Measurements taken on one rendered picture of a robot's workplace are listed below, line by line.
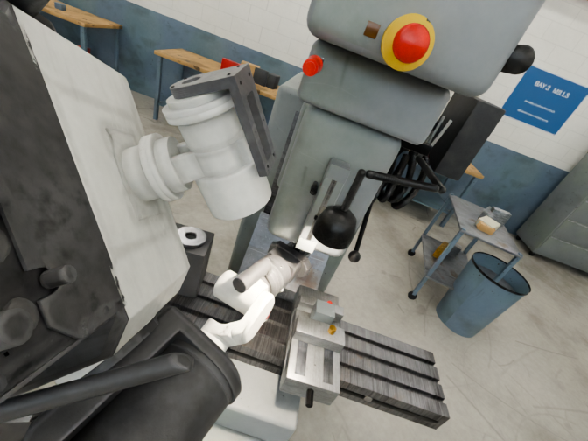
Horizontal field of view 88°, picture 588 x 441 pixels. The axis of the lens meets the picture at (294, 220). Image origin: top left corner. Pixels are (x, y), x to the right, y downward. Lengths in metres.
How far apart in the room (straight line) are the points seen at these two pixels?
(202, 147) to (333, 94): 0.33
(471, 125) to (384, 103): 0.43
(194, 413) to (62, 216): 0.20
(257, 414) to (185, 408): 0.69
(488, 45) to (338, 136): 0.26
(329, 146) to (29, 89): 0.47
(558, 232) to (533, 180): 0.86
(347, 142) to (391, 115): 0.10
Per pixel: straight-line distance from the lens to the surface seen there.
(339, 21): 0.46
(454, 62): 0.48
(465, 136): 0.96
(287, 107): 1.08
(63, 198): 0.23
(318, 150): 0.62
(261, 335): 1.03
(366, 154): 0.62
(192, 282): 1.01
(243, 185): 0.28
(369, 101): 0.56
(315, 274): 1.27
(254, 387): 1.03
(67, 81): 0.29
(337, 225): 0.52
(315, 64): 0.42
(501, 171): 5.73
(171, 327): 0.34
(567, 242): 5.90
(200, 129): 0.27
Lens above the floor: 1.74
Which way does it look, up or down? 32 degrees down
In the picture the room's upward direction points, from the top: 22 degrees clockwise
